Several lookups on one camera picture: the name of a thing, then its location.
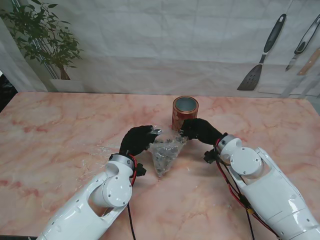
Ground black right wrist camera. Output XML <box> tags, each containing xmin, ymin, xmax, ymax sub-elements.
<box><xmin>203</xmin><ymin>149</ymin><xmax>218</xmax><ymax>165</ymax></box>

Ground black slotted spatula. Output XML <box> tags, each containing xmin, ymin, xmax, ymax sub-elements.
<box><xmin>236</xmin><ymin>13</ymin><xmax>287</xmax><ymax>91</ymax></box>

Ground red floral tea canister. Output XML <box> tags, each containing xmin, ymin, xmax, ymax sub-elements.
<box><xmin>171</xmin><ymin>95</ymin><xmax>200</xmax><ymax>132</ymax></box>

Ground wooden handled knife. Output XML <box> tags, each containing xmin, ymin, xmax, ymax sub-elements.
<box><xmin>296</xmin><ymin>47</ymin><xmax>320</xmax><ymax>76</ymax></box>

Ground red and black arm cable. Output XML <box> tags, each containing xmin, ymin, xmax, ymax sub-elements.
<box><xmin>126</xmin><ymin>154</ymin><xmax>140</xmax><ymax>240</ymax></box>
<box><xmin>213</xmin><ymin>139</ymin><xmax>281</xmax><ymax>240</ymax></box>

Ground red and black right arm cable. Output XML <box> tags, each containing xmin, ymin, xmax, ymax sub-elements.
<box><xmin>213</xmin><ymin>139</ymin><xmax>281</xmax><ymax>240</ymax></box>

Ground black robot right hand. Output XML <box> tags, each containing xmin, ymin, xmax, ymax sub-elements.
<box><xmin>180</xmin><ymin>118</ymin><xmax>227</xmax><ymax>147</ymax></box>

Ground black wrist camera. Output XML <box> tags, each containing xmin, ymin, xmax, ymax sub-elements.
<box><xmin>203</xmin><ymin>149</ymin><xmax>218</xmax><ymax>165</ymax></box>
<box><xmin>134</xmin><ymin>162</ymin><xmax>147</xmax><ymax>178</ymax></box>

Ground dark object beside table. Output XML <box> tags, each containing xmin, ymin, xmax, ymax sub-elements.
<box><xmin>0</xmin><ymin>71</ymin><xmax>18</xmax><ymax>113</ymax></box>

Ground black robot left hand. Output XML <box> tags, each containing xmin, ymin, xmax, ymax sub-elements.
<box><xmin>119</xmin><ymin>124</ymin><xmax>161</xmax><ymax>157</ymax></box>

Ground red and black left arm cable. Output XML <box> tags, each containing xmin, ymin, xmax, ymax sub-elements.
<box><xmin>126</xmin><ymin>154</ymin><xmax>140</xmax><ymax>240</ymax></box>

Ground clear plastic bag of tea bags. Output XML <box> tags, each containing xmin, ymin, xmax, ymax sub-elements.
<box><xmin>147</xmin><ymin>124</ymin><xmax>188</xmax><ymax>179</ymax></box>

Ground green leafy plant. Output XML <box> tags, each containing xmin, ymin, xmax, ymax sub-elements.
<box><xmin>0</xmin><ymin>0</ymin><xmax>85</xmax><ymax>81</ymax></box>

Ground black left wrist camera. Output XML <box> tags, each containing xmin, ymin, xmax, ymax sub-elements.
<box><xmin>134</xmin><ymin>162</ymin><xmax>147</xmax><ymax>178</ymax></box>

